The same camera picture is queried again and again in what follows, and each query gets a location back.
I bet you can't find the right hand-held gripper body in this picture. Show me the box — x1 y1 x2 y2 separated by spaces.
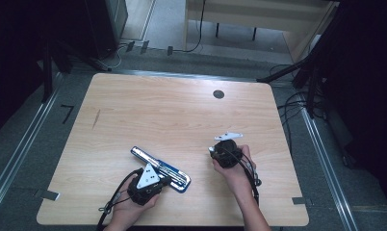
210 131 245 169

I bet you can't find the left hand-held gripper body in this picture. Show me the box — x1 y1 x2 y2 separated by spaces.
126 163 172 207

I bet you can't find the blue stapler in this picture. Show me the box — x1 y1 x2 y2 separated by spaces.
130 145 193 194

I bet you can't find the person's right hand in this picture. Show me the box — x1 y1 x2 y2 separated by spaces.
212 143 257 198

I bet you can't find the person's left hand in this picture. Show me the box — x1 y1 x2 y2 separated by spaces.
112 174 161 227

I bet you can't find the grey tape strip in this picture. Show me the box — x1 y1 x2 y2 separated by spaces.
34 188 61 202
291 196 313 206

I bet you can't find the black metal stand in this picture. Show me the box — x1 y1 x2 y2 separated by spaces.
40 38 113 104
256 18 337 119

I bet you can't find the light wooden desk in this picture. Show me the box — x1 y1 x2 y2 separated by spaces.
182 0 340 64

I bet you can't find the black cabinet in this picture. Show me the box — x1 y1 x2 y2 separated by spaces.
84 0 129 61

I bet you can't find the right hand-held gripper black cable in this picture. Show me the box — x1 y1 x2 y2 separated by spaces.
225 146 263 207

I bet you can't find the hand-held gripper black cable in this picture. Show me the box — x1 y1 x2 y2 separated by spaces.
225 146 263 207
96 167 144 231

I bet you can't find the left hand-held gripper black cable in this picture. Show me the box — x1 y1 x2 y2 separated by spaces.
96 167 144 231

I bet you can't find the tangle of black floor cables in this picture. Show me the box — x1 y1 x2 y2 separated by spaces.
269 63 327 155

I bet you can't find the metal floor rail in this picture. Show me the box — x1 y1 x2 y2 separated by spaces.
0 73 65 222
299 105 360 231

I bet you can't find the thin black hanging cable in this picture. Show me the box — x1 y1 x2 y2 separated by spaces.
172 0 207 54

